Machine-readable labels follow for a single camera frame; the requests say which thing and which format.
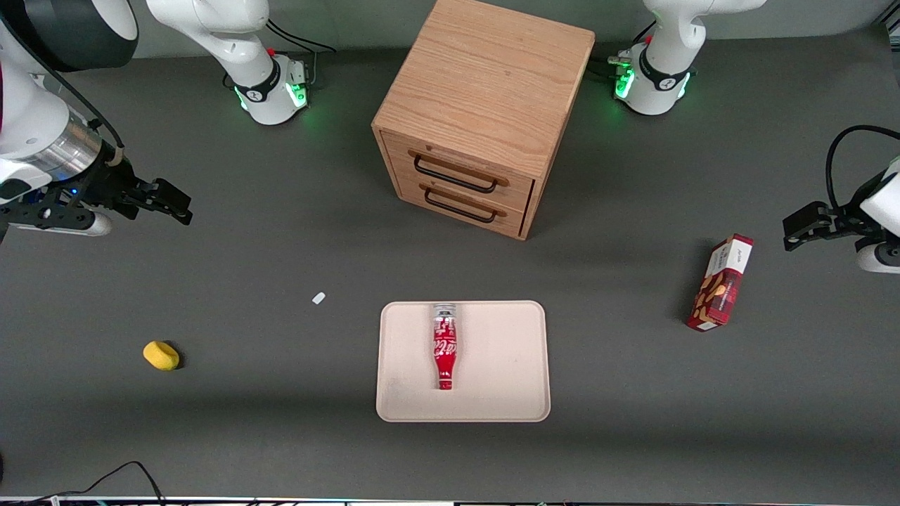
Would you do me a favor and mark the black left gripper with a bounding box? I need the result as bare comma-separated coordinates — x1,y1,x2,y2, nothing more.
783,172,888,252

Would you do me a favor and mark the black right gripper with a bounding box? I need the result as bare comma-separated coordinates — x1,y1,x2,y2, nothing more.
83,158,192,226

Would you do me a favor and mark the red coke bottle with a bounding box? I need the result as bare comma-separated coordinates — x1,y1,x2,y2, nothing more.
431,302,459,391

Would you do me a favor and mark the beige plastic tray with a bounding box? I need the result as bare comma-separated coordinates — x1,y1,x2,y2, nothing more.
375,300,551,423

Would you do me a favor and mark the red snack box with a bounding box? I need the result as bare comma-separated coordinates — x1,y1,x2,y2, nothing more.
686,234,754,332

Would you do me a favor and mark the yellow lemon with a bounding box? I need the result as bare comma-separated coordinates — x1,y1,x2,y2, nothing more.
143,341,181,371

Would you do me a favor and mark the lower wooden drawer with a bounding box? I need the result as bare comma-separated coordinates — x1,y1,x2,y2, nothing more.
394,172,529,240

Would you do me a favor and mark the wooden drawer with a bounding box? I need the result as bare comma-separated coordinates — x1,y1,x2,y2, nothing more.
394,172,529,240
382,131,536,212

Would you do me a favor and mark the upper wooden drawer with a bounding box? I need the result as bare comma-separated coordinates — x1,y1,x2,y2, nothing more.
382,131,536,212

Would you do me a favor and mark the wooden drawer cabinet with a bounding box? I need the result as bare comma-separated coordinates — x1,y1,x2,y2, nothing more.
371,0,596,242

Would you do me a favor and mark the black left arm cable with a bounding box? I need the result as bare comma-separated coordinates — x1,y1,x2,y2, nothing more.
825,125,900,212

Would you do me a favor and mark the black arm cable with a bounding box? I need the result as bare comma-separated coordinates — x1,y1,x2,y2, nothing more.
825,125,900,212
0,14,126,166

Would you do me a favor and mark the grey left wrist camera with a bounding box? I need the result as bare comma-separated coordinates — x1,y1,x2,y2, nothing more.
854,235,900,275

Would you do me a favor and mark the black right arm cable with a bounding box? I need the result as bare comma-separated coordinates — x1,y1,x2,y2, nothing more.
0,14,126,166

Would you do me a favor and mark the black right base cable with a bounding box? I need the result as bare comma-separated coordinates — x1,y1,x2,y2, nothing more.
266,13,337,54

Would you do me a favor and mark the black base cable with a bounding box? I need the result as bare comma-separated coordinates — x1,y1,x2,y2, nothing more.
591,21,658,78
266,13,337,54

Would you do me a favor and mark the black left base cable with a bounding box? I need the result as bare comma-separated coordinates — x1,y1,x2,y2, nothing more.
591,21,658,78

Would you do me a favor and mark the black cable at table edge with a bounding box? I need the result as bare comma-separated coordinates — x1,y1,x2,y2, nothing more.
28,460,166,505

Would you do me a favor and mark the upper black drawer handle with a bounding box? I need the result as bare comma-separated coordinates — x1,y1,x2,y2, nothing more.
408,149,510,194

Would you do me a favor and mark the black drawer handle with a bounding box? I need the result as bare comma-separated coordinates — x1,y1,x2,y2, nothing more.
420,183,507,224
408,149,510,194

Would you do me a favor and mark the lower black drawer handle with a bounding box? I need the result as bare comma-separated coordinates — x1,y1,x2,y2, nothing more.
420,183,507,224

